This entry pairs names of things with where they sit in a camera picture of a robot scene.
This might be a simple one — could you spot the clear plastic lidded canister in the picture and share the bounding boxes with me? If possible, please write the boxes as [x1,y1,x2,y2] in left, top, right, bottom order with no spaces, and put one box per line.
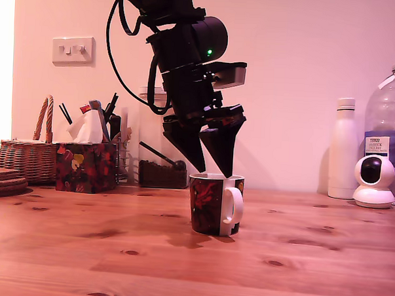
[134,85,195,191]

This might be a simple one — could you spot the dark floral coffee mug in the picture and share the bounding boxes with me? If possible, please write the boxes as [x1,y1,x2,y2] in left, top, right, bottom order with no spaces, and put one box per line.
[187,172,246,238]

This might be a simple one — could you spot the white tissue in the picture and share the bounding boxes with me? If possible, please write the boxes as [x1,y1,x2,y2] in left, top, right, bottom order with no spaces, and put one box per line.
[66,110,105,145]

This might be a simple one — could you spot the black gripper side cable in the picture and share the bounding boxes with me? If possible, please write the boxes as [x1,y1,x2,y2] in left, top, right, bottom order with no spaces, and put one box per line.
[145,55,160,108]

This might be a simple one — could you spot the white wall socket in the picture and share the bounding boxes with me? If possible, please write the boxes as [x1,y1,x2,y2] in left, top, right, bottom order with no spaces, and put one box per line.
[52,35,96,69]

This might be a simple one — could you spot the blue grey flat tool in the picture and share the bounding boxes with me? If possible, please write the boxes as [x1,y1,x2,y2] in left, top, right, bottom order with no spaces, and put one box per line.
[86,100,113,143]

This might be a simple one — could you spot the thick black marker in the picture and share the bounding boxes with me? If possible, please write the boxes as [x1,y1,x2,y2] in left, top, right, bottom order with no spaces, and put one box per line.
[108,113,122,142]

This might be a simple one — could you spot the thin black stick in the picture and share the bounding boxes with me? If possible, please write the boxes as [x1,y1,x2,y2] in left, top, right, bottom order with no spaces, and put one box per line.
[57,104,71,126]
[61,103,74,124]

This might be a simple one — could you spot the large clear water bottle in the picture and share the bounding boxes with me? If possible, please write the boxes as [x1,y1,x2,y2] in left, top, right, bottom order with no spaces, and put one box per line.
[360,61,395,207]

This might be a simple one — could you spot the dark floral tissue box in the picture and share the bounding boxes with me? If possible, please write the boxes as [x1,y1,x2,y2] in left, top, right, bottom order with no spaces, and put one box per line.
[54,141,119,196]

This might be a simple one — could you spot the black coffee scoop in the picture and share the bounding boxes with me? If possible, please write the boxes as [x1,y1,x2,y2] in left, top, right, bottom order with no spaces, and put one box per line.
[138,141,189,173]

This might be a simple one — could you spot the short thick black cable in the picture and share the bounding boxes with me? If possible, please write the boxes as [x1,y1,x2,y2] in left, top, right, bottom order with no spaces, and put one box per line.
[118,0,144,39]

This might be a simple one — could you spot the wicker basket with handle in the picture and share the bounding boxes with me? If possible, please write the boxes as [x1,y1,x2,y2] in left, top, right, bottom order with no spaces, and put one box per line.
[0,92,62,187]

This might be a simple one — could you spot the thin black pen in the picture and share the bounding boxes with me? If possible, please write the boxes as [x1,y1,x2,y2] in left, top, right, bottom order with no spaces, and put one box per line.
[104,92,119,115]

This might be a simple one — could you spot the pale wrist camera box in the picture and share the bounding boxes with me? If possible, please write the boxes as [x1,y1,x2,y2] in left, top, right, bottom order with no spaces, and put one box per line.
[200,60,248,90]

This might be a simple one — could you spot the dark coffee beans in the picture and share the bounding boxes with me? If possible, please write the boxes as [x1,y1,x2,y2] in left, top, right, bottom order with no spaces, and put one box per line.
[138,160,189,189]

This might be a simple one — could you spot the white insulated bottle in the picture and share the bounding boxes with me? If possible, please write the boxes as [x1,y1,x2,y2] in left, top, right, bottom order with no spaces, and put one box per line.
[327,97,362,201]

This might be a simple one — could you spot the small white round camera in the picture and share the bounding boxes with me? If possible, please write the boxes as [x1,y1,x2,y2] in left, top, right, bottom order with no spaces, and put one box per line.
[351,155,395,210]

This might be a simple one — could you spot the long thin black cable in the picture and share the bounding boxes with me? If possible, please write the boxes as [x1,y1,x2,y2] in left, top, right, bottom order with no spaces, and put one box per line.
[102,0,177,116]

